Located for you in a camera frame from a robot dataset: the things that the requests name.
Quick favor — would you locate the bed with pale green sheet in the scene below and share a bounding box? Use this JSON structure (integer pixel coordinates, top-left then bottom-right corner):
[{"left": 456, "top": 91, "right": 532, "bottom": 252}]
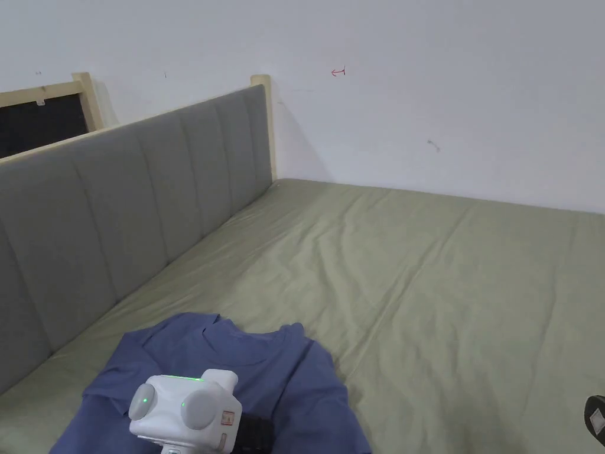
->
[{"left": 0, "top": 178, "right": 605, "bottom": 454}]

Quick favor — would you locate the dark blue shirt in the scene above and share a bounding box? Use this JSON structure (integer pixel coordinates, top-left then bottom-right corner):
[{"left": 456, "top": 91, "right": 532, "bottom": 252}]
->
[{"left": 49, "top": 312, "right": 374, "bottom": 454}]

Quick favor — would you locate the wooden frame with black panel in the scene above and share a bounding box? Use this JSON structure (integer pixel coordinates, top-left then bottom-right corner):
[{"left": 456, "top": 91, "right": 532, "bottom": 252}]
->
[{"left": 0, "top": 72, "right": 105, "bottom": 160}]

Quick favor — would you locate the grey padded headboard, wooden frame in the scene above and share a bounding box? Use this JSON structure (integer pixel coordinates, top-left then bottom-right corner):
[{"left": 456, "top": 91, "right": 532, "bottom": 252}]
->
[{"left": 0, "top": 74, "right": 278, "bottom": 396}]

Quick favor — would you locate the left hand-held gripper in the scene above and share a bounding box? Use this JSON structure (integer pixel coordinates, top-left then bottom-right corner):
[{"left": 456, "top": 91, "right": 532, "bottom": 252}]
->
[{"left": 128, "top": 368, "right": 275, "bottom": 454}]

